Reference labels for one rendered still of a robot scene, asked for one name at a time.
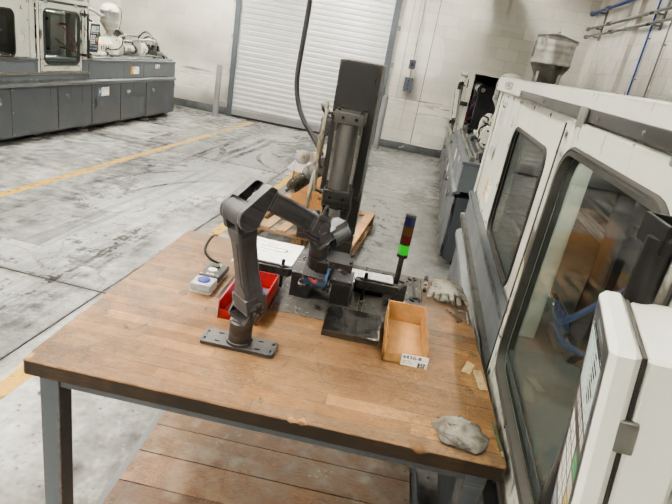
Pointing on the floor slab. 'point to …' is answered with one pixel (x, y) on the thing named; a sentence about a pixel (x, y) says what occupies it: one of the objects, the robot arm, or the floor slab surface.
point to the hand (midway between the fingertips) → (313, 280)
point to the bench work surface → (258, 399)
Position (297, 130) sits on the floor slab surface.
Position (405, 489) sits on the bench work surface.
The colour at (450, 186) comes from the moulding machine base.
